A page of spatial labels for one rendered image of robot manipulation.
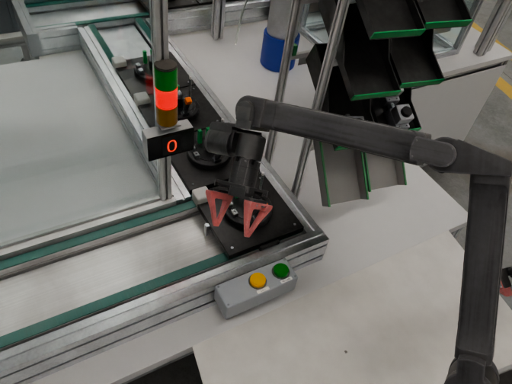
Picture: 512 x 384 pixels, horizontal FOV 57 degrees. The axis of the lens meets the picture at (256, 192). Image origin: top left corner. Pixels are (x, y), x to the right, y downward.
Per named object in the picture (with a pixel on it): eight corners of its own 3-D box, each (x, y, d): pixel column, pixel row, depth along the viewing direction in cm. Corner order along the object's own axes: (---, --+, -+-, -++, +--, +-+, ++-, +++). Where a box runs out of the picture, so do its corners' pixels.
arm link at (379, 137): (449, 175, 74) (459, 173, 83) (459, 139, 73) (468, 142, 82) (227, 120, 94) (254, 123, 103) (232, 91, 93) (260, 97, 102)
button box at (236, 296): (295, 289, 127) (299, 276, 123) (225, 320, 119) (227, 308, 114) (281, 269, 131) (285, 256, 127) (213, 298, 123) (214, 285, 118)
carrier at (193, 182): (259, 173, 149) (264, 143, 140) (189, 195, 140) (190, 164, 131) (225, 128, 163) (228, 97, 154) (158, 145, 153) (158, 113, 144)
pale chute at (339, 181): (361, 199, 142) (369, 199, 137) (321, 206, 138) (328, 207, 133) (348, 105, 140) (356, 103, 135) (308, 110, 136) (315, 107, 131)
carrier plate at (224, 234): (302, 231, 135) (304, 226, 134) (228, 260, 125) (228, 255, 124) (261, 176, 149) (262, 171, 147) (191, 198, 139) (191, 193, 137)
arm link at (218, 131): (252, 100, 92) (273, 105, 99) (205, 94, 97) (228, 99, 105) (243, 161, 94) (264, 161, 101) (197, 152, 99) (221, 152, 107)
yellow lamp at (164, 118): (180, 124, 113) (180, 107, 109) (161, 129, 111) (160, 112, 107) (172, 112, 116) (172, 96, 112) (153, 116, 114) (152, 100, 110)
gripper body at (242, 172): (245, 196, 92) (254, 158, 92) (212, 187, 99) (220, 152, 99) (267, 200, 97) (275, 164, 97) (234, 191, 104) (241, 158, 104)
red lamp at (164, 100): (180, 107, 109) (180, 90, 106) (160, 112, 107) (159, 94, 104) (172, 95, 112) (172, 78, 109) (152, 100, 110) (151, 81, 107)
